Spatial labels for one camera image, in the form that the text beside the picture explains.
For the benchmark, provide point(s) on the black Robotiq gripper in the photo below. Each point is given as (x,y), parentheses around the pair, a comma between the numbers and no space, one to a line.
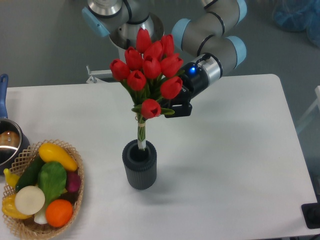
(194,81)

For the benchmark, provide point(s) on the red tulip bouquet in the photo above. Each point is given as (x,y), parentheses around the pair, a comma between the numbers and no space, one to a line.
(150,74)

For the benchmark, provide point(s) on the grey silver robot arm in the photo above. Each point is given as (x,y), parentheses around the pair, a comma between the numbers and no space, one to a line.
(215,54)

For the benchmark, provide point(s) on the dark grey ribbed vase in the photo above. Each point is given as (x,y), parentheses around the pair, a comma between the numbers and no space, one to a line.
(140,165)

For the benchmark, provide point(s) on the purple red onion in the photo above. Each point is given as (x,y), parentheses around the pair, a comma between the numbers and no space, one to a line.
(73,182)

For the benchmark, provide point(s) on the yellow squash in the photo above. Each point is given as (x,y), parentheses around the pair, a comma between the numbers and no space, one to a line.
(50,152)

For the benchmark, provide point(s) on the green lettuce leaf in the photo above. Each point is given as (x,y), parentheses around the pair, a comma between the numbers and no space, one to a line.
(52,181)

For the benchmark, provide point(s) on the blue plastic bag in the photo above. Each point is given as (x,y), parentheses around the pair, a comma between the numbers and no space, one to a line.
(299,16)

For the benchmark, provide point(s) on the orange fruit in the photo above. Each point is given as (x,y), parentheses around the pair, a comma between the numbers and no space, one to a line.
(59,212)

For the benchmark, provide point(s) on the black device at table edge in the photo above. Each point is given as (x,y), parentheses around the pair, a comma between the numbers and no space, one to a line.
(311,214)

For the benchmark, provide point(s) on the dark green cucumber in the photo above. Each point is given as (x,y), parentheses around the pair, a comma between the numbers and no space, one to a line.
(30,174)

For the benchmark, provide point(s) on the white round radish slice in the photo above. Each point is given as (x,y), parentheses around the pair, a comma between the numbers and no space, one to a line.
(29,200)

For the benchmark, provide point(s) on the yellow banana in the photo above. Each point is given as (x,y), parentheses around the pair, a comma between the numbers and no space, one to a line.
(10,178)

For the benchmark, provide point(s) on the woven wicker basket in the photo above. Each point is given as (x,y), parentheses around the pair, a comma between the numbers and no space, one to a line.
(27,229)

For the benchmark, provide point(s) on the yellow bell pepper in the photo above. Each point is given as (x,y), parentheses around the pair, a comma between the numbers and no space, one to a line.
(10,210)

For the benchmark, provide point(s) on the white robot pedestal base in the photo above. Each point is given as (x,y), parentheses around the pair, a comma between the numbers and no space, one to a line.
(100,73)

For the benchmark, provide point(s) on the blue handled saucepan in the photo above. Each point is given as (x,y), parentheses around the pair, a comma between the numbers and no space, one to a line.
(12,139)

